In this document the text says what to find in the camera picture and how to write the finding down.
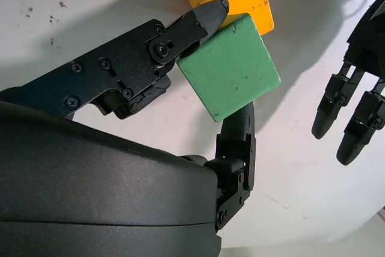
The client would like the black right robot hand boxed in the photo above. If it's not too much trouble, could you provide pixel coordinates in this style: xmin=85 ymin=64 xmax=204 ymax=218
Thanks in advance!
xmin=0 ymin=0 xmax=258 ymax=257

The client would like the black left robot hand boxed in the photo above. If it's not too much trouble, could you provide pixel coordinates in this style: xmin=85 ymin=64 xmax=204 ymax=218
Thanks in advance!
xmin=311 ymin=0 xmax=385 ymax=167

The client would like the green wooden block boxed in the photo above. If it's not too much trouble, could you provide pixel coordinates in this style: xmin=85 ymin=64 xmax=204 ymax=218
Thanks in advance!
xmin=176 ymin=12 xmax=282 ymax=123

